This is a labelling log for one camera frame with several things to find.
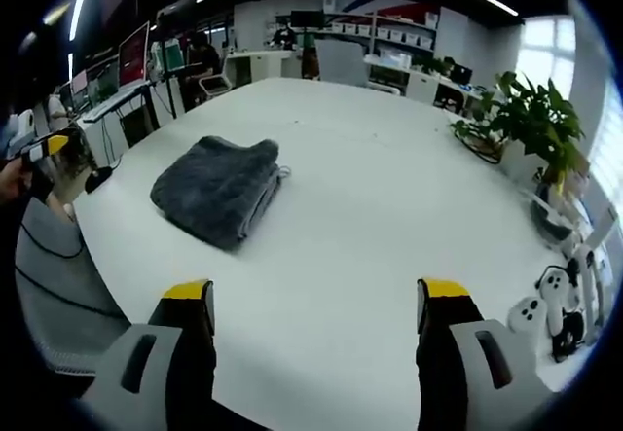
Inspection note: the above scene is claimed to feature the white side desk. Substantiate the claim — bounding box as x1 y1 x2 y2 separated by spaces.
77 80 157 169

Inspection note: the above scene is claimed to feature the black monitor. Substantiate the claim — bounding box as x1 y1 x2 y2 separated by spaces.
290 10 326 29

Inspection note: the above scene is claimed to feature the grey mesh office chair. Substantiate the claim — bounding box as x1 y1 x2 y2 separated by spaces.
13 198 132 377

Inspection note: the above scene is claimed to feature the red-framed monitor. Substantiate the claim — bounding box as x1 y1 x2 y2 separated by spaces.
116 20 152 90

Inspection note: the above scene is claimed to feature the white armrest office chair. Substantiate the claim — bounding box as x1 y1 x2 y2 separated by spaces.
197 55 235 99

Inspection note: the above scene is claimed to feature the black laptop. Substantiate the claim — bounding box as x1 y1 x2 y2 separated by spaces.
448 64 474 87

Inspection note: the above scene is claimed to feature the black cable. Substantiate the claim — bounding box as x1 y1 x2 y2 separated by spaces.
14 221 123 320

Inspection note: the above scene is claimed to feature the person's left hand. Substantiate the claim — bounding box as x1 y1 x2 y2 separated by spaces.
0 156 35 206

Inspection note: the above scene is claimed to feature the green potted plant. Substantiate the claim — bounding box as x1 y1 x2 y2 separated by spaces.
450 70 593 194

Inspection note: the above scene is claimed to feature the white storage shelf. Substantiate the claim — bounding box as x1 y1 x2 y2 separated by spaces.
272 0 471 67

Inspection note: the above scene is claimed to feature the grey towel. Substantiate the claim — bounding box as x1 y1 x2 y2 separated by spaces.
149 135 292 253

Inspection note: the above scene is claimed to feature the white headset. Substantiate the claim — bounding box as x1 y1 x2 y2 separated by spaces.
528 185 593 260

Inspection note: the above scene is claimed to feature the white controller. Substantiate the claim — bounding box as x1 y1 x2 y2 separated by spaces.
506 295 550 336
534 265 580 340

